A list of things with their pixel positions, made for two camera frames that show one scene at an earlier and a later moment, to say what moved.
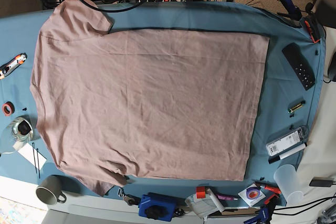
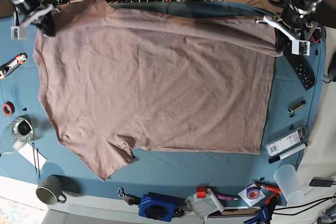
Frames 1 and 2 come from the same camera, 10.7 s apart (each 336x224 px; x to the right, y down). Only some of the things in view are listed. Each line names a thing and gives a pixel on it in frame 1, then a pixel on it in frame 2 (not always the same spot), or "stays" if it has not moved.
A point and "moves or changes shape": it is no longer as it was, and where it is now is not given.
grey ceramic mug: [49, 191] stays
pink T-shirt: [142, 103] moves or changes shape
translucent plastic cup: [286, 178] stays
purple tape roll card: [252, 195] stays
